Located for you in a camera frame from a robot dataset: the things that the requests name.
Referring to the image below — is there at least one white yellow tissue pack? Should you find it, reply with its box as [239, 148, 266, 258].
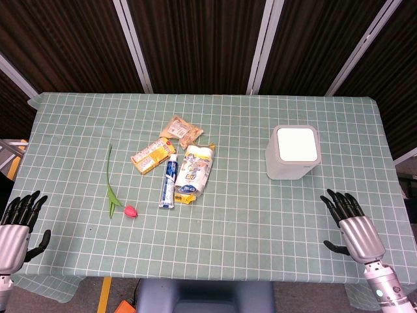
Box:
[174, 143, 216, 205]

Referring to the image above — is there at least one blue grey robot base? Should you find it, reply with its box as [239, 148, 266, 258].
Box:
[135, 279, 277, 313]

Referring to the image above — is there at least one yellow snack box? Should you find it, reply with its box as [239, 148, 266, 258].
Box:
[130, 137, 177, 176]

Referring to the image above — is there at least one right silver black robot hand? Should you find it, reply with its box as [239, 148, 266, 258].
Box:
[319, 188, 386, 264]

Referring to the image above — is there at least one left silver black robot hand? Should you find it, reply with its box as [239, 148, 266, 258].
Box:
[0, 190, 52, 275]

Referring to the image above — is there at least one orange box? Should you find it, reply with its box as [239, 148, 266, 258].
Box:
[113, 299, 137, 313]

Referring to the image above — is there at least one blue white toothpaste tube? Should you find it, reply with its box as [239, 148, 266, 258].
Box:
[158, 153, 179, 209]

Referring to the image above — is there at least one aluminium frame with yellow part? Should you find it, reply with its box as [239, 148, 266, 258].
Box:
[0, 139, 29, 181]

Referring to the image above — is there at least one pink artificial tulip flower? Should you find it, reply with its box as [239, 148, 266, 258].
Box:
[106, 143, 139, 220]

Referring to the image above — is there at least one black cable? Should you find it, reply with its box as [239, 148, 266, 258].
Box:
[129, 278, 141, 304]

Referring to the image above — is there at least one clear nut snack bag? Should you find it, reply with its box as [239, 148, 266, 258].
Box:
[159, 114, 205, 150]

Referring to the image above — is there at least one white partition frame post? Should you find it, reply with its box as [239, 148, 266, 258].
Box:
[0, 53, 39, 99]
[246, 0, 283, 95]
[324, 0, 403, 97]
[113, 0, 154, 95]

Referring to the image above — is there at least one green checkered tablecloth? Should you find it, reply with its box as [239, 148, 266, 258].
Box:
[11, 92, 417, 304]

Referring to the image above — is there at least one white square container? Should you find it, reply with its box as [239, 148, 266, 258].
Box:
[265, 125, 323, 181]

